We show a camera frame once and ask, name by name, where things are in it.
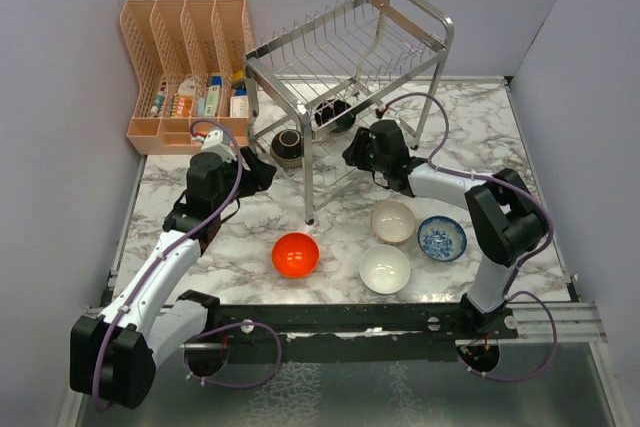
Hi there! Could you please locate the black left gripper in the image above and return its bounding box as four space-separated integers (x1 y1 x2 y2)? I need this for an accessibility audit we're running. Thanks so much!
213 146 276 212

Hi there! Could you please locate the dark patterned cream-inside bowl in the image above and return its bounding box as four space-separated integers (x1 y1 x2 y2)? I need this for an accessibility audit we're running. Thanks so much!
270 129 304 169

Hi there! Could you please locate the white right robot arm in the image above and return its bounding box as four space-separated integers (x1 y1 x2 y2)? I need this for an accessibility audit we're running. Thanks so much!
342 120 553 338

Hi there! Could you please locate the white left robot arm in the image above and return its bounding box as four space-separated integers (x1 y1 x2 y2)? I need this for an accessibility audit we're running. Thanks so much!
69 128 276 409

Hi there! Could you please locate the beige speckled bowl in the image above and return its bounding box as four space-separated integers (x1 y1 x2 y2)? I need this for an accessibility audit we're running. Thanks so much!
370 200 416 245

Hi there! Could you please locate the white blue tube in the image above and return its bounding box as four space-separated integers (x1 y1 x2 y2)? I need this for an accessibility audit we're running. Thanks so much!
204 75 223 117

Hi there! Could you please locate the cream bottle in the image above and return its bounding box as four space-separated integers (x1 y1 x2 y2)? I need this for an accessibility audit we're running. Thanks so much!
230 88 250 118

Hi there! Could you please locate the orange white packet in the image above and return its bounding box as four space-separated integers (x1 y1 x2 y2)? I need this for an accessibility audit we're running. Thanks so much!
172 77 196 118

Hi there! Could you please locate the small green white tube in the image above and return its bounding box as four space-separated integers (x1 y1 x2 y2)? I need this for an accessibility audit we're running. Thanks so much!
149 90 166 117

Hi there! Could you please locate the blue and white bowl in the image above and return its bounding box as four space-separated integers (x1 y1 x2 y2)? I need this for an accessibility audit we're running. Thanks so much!
417 216 467 262

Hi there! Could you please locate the red bowl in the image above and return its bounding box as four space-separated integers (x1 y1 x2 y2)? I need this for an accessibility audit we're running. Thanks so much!
271 232 320 279

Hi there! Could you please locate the peach plastic file organizer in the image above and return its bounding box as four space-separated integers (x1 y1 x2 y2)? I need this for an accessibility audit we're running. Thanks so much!
120 0 254 155

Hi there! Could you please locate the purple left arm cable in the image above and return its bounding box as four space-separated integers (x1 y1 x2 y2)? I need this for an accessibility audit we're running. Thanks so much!
92 119 285 410

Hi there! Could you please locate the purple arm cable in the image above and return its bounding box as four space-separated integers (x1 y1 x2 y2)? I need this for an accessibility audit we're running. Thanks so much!
375 92 561 383
92 119 285 410

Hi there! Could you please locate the steel wire dish rack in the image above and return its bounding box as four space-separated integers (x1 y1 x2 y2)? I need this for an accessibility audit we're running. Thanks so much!
244 0 455 225

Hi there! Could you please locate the black aluminium frame rail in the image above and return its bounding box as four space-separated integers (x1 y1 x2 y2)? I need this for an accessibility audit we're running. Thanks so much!
80 291 606 366

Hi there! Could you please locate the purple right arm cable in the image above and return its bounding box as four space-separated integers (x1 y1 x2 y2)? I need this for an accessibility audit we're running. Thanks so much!
375 92 561 383

